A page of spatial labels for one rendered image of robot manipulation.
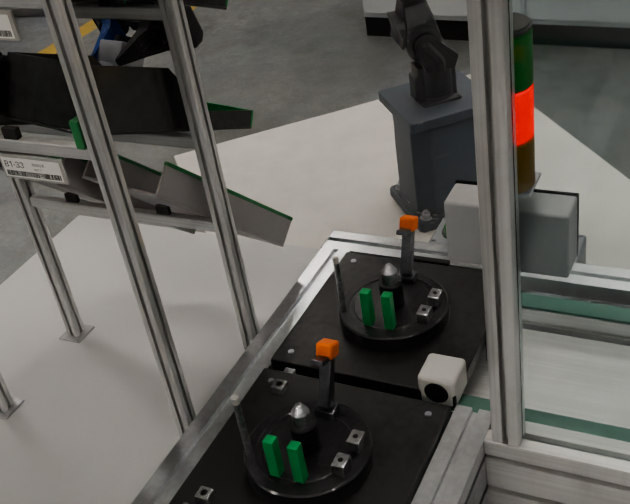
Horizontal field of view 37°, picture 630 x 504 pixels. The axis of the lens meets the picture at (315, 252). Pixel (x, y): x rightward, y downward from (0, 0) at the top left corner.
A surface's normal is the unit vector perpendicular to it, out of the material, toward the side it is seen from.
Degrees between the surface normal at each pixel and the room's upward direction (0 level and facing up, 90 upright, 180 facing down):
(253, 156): 0
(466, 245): 90
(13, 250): 1
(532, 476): 90
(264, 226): 90
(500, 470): 90
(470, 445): 0
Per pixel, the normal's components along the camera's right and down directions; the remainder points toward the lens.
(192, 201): 0.81, 0.22
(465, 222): -0.42, 0.56
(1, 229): -0.14, -0.82
